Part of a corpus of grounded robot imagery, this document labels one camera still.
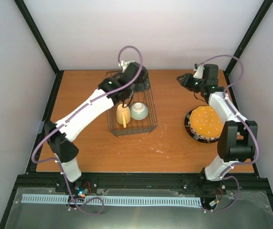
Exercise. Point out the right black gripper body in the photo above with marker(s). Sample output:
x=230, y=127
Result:
x=196, y=87

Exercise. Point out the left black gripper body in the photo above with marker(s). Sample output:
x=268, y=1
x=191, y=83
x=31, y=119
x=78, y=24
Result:
x=140, y=86

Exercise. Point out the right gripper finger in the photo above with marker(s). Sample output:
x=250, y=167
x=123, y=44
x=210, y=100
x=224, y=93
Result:
x=185, y=76
x=183, y=81

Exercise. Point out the light green ceramic bowl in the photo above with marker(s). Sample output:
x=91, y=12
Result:
x=139, y=111

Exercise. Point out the yellow ceramic mug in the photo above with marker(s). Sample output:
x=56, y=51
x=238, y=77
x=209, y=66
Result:
x=123, y=115

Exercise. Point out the grey wire dish rack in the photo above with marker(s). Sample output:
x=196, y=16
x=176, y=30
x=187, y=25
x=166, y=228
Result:
x=134, y=126

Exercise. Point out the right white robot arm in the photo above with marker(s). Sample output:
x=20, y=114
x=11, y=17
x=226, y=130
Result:
x=237, y=143

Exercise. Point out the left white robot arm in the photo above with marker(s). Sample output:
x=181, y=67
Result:
x=111, y=91

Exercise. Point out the black striped plate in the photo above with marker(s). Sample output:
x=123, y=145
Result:
x=193, y=135

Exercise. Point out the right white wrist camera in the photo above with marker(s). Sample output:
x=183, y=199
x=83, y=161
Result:
x=198, y=71

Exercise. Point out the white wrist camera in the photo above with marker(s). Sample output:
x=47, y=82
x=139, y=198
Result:
x=198, y=71
x=124, y=64

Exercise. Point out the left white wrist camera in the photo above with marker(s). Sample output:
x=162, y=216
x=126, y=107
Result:
x=124, y=64

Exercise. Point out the right black frame post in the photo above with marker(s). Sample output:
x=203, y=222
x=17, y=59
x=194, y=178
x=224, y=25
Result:
x=259, y=16

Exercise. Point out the black frame post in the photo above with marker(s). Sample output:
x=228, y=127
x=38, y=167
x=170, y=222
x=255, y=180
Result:
x=37, y=35
x=259, y=16

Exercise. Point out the black aluminium frame rail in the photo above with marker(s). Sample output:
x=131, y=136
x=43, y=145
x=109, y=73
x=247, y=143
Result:
x=187, y=183

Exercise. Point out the left black frame post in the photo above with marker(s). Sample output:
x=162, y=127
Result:
x=37, y=35

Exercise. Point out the light blue slotted cable duct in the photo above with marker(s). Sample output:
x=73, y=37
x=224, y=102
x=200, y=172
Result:
x=116, y=201

